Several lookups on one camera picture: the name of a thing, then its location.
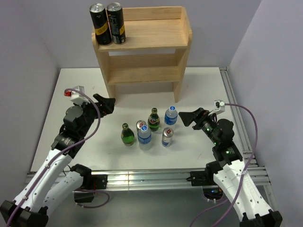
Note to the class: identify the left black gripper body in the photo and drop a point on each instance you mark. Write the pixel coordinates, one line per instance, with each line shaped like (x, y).
(91, 113)

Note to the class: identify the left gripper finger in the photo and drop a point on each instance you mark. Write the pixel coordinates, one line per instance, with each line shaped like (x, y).
(108, 105)
(102, 100)

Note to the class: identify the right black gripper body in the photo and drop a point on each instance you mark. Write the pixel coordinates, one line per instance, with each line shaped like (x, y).
(205, 122)

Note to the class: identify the clear water bottle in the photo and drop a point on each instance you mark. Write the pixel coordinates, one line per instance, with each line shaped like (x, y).
(170, 118)
(145, 138)

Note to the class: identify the silver blue energy can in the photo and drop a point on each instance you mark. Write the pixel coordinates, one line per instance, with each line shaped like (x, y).
(167, 136)

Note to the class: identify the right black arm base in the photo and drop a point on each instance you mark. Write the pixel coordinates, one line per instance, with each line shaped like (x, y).
(205, 179)

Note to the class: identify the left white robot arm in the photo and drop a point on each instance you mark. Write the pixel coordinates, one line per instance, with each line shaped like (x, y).
(33, 206)

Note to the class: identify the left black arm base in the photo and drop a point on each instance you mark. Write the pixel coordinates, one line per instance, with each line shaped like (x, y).
(94, 183)

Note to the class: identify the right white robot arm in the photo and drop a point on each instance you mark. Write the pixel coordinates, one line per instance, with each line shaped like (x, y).
(229, 172)

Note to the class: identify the wooden three-tier shelf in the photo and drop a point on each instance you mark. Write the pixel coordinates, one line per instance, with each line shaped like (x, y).
(158, 42)

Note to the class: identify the rear silver red-tab can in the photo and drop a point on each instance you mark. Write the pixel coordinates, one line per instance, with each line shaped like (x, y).
(139, 124)

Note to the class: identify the left green glass bottle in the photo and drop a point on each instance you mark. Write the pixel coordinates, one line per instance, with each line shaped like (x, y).
(127, 135)

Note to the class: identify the green glass bottle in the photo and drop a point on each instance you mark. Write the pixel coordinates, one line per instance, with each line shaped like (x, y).
(127, 135)
(154, 120)

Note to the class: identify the right green glass bottle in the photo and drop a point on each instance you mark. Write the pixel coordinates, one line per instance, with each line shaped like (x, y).
(154, 120)

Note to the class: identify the left black yellow can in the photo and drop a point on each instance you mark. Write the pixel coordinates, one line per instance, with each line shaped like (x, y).
(100, 23)

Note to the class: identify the black yellow can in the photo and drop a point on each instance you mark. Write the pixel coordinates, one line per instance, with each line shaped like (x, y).
(100, 23)
(116, 21)

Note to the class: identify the right black yellow can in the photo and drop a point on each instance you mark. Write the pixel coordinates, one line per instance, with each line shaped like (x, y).
(116, 21)

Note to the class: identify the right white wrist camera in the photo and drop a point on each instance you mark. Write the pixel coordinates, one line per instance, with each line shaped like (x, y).
(219, 107)

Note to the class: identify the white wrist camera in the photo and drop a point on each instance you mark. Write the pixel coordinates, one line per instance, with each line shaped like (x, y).
(219, 107)
(75, 97)

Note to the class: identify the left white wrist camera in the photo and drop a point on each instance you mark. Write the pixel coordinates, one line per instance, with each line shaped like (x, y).
(75, 97)

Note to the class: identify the aluminium right rail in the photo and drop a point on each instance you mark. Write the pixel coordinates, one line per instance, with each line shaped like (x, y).
(238, 120)

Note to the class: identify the aluminium rail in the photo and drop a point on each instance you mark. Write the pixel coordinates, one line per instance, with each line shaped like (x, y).
(160, 179)
(238, 120)

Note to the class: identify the aluminium front rail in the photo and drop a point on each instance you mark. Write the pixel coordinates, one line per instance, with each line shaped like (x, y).
(160, 179)

